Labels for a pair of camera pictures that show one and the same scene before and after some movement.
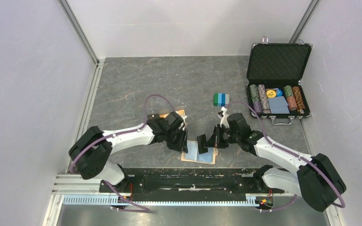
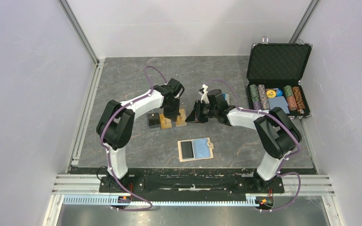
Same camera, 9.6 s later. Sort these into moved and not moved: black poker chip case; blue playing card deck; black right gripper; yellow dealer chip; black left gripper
Moved: black right gripper; black left gripper
Not moved: blue playing card deck; black poker chip case; yellow dealer chip
